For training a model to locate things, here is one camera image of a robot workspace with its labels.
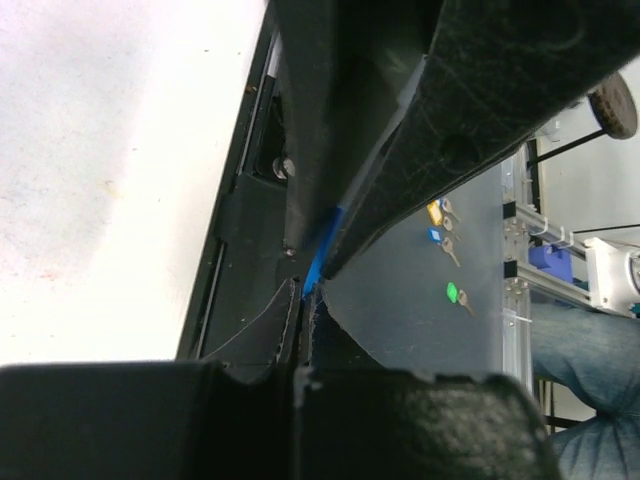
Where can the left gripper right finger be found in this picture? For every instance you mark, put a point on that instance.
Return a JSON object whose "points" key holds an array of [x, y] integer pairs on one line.
{"points": [[354, 419]]}

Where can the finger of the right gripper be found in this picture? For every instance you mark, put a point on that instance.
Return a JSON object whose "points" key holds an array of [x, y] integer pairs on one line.
{"points": [[496, 71], [347, 72]]}

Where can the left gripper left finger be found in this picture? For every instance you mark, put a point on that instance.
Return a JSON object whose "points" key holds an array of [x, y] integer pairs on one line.
{"points": [[215, 417]]}

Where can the black caster wheel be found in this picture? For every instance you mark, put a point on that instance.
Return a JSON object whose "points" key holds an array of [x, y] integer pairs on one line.
{"points": [[614, 108]]}

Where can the key by yellow tag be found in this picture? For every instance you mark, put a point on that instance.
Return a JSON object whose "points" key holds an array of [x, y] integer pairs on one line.
{"points": [[451, 218]]}

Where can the small green key tag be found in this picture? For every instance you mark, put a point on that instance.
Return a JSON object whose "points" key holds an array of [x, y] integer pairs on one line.
{"points": [[452, 292]]}

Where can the key by green tag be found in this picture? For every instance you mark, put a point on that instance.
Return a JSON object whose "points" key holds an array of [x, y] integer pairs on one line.
{"points": [[463, 300]]}

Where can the small blue key tag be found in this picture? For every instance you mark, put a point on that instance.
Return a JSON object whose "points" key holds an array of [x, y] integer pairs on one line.
{"points": [[434, 235]]}

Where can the key by blue tag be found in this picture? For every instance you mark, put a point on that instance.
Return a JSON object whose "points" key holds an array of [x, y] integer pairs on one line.
{"points": [[447, 246]]}

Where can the blue plastic bin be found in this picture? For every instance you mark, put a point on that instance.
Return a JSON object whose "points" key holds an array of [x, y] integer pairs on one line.
{"points": [[554, 261]]}

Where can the person in jeans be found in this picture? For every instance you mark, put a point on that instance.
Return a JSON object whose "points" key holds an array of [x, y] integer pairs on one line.
{"points": [[595, 356]]}

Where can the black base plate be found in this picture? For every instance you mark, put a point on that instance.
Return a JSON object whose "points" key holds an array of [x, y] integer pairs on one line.
{"points": [[243, 261]]}

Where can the aluminium frame post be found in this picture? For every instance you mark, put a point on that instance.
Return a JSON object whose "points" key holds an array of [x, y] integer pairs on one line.
{"points": [[517, 357]]}

